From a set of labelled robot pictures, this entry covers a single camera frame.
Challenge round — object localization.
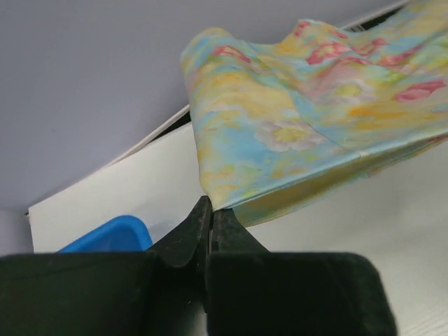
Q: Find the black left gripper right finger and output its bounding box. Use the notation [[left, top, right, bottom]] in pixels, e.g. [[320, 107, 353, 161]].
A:
[[211, 209, 269, 253]]

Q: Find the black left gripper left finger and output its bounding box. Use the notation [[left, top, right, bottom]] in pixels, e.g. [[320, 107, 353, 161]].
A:
[[147, 196, 211, 268]]

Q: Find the floral pastel skirt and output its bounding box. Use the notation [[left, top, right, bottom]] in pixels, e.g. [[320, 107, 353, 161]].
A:
[[181, 1, 447, 226]]

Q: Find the blue plastic bin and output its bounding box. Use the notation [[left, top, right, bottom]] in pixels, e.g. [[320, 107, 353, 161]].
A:
[[59, 215, 153, 253]]

